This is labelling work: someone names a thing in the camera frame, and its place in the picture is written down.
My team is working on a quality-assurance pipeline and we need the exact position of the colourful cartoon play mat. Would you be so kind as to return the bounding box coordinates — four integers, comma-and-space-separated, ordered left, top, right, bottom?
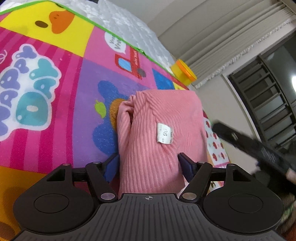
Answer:
0, 0, 230, 241

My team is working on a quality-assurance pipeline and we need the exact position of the beige curtain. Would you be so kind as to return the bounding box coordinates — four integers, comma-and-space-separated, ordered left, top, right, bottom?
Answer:
159, 1, 295, 88

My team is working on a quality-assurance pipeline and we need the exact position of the yellow round plastic tub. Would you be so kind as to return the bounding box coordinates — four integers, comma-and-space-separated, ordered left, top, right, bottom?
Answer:
170, 59, 197, 86

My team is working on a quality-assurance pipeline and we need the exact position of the dark barred window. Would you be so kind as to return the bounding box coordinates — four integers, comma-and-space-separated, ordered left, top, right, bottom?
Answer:
228, 35, 295, 154

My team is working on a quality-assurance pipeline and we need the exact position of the pink ribbed knit garment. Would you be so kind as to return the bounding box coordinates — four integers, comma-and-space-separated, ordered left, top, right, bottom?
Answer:
117, 89, 207, 194

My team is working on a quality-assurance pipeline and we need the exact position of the white quilted mattress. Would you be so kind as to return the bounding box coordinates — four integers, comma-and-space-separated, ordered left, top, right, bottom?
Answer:
1, 1, 174, 73

